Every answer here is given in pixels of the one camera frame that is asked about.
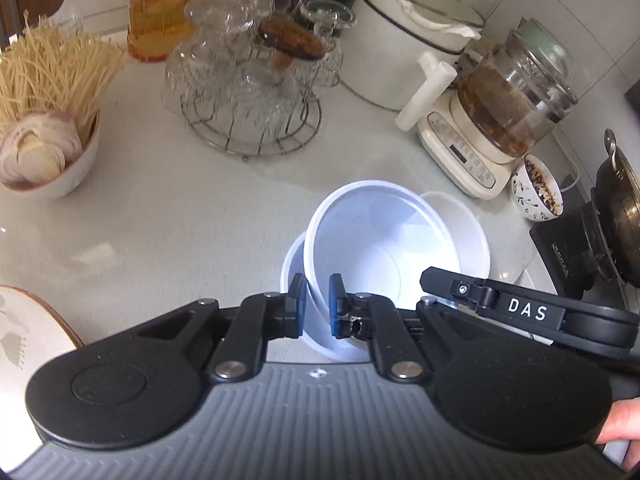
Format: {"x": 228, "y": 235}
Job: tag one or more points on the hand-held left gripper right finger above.
{"x": 336, "y": 305}

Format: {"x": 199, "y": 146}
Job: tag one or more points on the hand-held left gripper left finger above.
{"x": 298, "y": 305}

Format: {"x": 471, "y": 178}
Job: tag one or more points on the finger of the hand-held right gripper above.
{"x": 525, "y": 310}

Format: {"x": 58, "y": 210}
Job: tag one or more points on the translucent plastic bowl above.
{"x": 295, "y": 265}
{"x": 380, "y": 240}

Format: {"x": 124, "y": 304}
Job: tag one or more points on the person's right hand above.
{"x": 622, "y": 420}

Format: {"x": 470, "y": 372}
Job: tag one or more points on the black gas stove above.
{"x": 565, "y": 250}

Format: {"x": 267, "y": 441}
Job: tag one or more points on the white ceramic bowl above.
{"x": 470, "y": 230}

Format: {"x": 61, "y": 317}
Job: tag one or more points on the small floral cup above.
{"x": 537, "y": 190}

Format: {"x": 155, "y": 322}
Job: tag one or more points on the dark metal wok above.
{"x": 622, "y": 200}

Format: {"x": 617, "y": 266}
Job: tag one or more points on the cream kettle heating base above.
{"x": 465, "y": 155}

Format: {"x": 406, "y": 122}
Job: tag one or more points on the glass kettle green lid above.
{"x": 515, "y": 95}

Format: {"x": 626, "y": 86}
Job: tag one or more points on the white garlic bowl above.
{"x": 75, "y": 170}

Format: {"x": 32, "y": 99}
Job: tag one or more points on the clear glass cup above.
{"x": 327, "y": 40}

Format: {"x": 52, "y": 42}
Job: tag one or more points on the white electric cooking pot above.
{"x": 390, "y": 45}

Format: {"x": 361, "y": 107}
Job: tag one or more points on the cream floral plate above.
{"x": 25, "y": 360}

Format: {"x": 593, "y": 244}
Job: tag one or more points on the garlic bulbs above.
{"x": 35, "y": 147}

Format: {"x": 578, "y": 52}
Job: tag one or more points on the red lid plastic jar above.
{"x": 155, "y": 15}

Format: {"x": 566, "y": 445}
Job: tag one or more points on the dried noodle bundle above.
{"x": 45, "y": 70}

